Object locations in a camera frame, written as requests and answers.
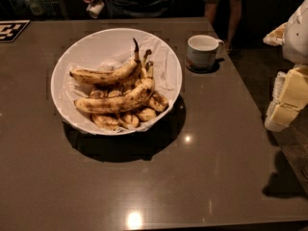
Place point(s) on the middle small spotted banana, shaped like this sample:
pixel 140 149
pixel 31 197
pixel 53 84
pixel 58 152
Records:
pixel 129 120

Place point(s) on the right spotted banana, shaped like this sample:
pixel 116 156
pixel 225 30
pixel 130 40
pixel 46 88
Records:
pixel 157 102

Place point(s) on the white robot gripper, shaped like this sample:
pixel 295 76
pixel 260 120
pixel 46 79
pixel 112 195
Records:
pixel 296 36

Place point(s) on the small white held cup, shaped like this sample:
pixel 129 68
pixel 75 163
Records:
pixel 95 8

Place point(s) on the white ceramic mug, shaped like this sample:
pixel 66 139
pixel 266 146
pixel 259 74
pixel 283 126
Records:
pixel 201 52

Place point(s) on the person in shorts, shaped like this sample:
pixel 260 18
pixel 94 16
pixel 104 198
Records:
pixel 234 10

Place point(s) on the spotted ripe banana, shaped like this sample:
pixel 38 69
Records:
pixel 106 78
pixel 119 104

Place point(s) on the black white fiducial marker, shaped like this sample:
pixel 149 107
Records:
pixel 11 29

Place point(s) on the large white bowl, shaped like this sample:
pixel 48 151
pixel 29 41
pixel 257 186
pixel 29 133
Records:
pixel 107 50

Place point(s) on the lower left spotted banana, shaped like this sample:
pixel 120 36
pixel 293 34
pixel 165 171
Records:
pixel 105 121

